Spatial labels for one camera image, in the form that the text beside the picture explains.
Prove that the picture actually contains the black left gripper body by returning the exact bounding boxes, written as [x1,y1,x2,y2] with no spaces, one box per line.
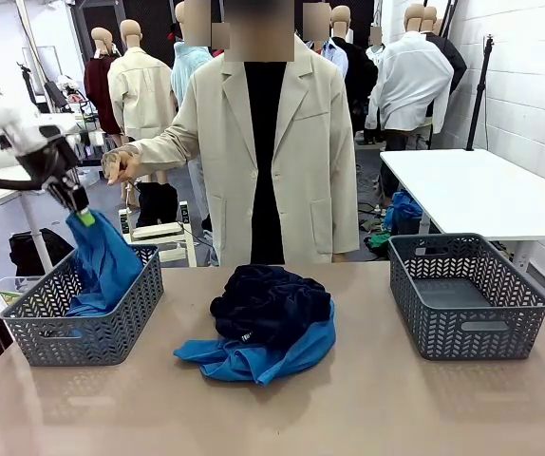
[17,136,84,200]

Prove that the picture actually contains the blue garment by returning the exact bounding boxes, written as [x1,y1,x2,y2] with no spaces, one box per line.
[172,298,338,389]
[65,210,145,318]

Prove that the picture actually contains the person's left forearm beige sleeve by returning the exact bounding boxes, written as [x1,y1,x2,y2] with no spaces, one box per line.
[319,180,362,257]

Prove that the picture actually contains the person's right forearm beige sleeve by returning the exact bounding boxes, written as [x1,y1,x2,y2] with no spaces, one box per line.
[129,118,202,173]

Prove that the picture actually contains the person's right hand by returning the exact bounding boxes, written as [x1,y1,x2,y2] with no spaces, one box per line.
[100,144,143,186]

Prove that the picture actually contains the black bag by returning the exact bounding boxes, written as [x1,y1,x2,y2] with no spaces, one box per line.
[9,227,75,277]

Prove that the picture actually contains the small black monitor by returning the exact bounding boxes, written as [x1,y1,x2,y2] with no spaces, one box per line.
[43,79,72,114]

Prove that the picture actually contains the black boots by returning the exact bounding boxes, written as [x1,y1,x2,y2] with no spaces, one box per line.
[135,180,179,228]

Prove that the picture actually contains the mannequin in maroon top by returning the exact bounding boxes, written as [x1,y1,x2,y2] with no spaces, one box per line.
[84,27,122,138]

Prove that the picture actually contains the clear plastic box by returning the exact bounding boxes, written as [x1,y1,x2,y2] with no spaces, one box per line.
[0,275,41,308]

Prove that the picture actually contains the mannequin in cream jacket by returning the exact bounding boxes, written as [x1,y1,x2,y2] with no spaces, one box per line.
[107,19,181,210]

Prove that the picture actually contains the grey plastic woven basket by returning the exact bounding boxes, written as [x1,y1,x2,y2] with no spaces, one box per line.
[388,232,545,362]
[0,244,165,367]

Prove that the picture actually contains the slanted metal pole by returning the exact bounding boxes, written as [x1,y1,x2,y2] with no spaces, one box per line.
[14,0,53,108]

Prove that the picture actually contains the mannequin in light blue shirt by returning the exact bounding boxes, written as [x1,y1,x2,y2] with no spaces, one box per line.
[171,0,216,109]

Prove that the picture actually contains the person in beige blazer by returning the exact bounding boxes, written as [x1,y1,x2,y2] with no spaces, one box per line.
[129,0,362,267]

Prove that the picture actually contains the green cloth pile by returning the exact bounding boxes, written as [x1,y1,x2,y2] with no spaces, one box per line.
[365,230,392,252]

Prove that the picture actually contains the mannequin in blue collared shirt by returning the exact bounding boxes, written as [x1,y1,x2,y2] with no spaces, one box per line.
[303,2,349,80]

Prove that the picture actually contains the mannequin in black jacket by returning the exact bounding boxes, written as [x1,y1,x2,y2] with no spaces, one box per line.
[330,5,379,135]

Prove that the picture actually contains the blue cloth pile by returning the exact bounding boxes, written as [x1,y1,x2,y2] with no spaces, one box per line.
[384,189,424,237]

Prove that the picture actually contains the mannequin in white shirt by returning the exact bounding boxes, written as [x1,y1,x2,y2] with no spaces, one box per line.
[365,3,455,151]

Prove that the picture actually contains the large white table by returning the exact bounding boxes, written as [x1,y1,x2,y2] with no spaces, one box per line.
[379,148,545,273]

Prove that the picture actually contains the mannequin in black coat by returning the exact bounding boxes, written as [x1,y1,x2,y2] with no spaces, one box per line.
[422,5,468,96]

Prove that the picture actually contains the black tripod stand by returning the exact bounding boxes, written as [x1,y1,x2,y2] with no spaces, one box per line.
[464,33,496,152]

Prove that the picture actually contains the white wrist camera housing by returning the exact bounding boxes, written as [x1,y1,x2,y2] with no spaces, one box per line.
[34,123,83,149]

